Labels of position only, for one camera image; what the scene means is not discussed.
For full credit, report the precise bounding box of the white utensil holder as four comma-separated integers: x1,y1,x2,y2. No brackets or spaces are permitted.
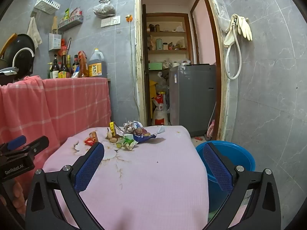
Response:
48,33,62,51

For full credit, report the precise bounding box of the wooden shelf unit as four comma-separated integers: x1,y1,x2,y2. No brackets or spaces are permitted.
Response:
144,13,190,56

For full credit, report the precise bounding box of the red checked cloth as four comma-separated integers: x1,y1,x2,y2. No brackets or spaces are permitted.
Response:
0,75,112,198

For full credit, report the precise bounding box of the brown paper scrap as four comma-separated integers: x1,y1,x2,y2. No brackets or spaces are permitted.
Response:
105,132,121,145

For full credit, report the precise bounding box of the yellow cap bottle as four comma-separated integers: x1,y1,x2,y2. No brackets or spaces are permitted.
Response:
67,55,74,76

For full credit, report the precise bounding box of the grey refrigerator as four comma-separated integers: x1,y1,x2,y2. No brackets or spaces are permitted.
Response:
168,63,217,138

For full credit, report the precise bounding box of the printed wrapper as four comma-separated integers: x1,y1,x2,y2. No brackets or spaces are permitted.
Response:
123,120,137,135

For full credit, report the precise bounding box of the dark wooden door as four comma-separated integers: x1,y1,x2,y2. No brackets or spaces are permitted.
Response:
142,3,148,125

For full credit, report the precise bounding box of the white hanging rag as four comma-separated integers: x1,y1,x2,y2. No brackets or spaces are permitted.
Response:
26,17,43,50

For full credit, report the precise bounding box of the wooden door frame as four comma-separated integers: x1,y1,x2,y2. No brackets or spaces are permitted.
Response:
134,0,229,142

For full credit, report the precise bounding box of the blue plastic basin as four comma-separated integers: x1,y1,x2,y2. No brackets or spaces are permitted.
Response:
195,140,256,214

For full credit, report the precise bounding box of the grey wall rack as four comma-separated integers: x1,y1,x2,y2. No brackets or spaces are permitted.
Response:
58,15,84,32

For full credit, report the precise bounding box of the red plastic bag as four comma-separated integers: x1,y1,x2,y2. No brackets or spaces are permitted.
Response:
58,39,69,57

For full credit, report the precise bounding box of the red seasoning packet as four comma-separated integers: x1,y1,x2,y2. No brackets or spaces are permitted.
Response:
69,6,82,19

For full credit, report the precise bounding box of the white plastic basket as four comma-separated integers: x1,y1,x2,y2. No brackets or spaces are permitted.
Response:
34,0,61,14

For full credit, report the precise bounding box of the white red rice sack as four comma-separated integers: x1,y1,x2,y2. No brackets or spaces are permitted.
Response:
151,93,170,126

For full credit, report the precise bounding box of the dark glass bottle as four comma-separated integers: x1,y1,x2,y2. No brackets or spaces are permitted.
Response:
50,54,60,79

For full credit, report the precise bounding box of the wooden spatula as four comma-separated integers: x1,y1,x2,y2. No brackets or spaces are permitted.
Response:
51,16,59,35

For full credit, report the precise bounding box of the large dark oil jug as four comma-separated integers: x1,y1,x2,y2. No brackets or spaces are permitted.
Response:
87,48,108,78

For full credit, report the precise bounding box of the crumpled grey plastic bag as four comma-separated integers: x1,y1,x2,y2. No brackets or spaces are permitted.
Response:
157,70,170,94

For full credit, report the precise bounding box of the plastic bag with dark contents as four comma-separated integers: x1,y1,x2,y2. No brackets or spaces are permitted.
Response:
93,0,116,19

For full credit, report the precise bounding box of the pink floral tablecloth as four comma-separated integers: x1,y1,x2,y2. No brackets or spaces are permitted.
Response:
42,125,250,230

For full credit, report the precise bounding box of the blue snack packet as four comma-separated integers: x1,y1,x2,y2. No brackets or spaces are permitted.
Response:
133,121,157,144

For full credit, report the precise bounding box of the yellow bag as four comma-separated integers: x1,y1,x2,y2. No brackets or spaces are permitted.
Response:
149,80,158,121

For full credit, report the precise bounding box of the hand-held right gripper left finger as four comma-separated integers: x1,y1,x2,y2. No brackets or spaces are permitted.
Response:
25,142,106,230

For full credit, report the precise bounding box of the chrome faucet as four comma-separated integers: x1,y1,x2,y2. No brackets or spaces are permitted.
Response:
12,48,34,70

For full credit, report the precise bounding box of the black wok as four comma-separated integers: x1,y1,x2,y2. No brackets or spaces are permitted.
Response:
1,34,36,80

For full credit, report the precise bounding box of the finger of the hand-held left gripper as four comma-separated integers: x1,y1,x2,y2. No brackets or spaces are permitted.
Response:
22,136,50,158
0,135,27,152

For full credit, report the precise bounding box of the red cap sauce bottle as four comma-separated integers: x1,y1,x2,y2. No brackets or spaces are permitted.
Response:
72,55,80,74

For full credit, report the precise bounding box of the person's left hand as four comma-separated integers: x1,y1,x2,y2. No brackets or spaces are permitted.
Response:
11,181,26,215

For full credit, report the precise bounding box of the white flexible hose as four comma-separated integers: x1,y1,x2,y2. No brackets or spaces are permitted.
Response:
224,23,242,80

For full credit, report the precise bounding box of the dark bottle yellow label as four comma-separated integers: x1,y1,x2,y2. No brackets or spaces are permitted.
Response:
58,51,70,79

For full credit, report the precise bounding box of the clear plastic bag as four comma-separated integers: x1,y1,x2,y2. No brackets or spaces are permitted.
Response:
219,11,231,33

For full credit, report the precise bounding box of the pink slipper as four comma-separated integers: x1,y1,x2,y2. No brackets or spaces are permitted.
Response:
206,120,216,137

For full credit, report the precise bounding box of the cream rubber glove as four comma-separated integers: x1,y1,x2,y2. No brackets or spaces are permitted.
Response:
223,14,238,48
237,15,253,42

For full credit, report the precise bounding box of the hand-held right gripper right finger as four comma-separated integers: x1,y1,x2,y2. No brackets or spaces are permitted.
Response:
202,142,281,230

